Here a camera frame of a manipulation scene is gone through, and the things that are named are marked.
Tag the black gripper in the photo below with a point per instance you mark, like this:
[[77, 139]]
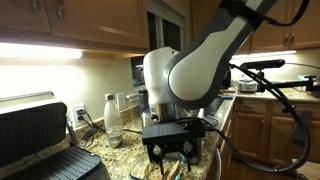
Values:
[[173, 138]]

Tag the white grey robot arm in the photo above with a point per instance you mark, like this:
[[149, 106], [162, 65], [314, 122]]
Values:
[[191, 79]]

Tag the stainless steel two-slot toaster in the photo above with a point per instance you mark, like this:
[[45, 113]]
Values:
[[176, 140]]

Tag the clear plastic water bottle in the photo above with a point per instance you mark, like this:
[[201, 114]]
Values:
[[113, 122]]

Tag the wooden lower cabinet drawers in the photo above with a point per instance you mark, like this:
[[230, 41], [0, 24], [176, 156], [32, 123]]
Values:
[[263, 132]]

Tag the white appliance on counter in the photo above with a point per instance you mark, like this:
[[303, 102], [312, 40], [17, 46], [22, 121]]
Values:
[[247, 85]]

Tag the black panini grill press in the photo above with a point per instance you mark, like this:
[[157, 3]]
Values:
[[37, 142]]

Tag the wooden upper cabinets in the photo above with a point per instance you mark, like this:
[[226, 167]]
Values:
[[107, 25]]

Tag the under-cabinet light strip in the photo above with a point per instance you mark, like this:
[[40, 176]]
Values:
[[26, 51]]

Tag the curved steel oven handle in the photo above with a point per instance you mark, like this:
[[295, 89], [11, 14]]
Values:
[[218, 163]]

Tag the white wall outlet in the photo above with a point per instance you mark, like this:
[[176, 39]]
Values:
[[76, 113]]

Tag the black camera on stand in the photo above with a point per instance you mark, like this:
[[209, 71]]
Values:
[[308, 82]]

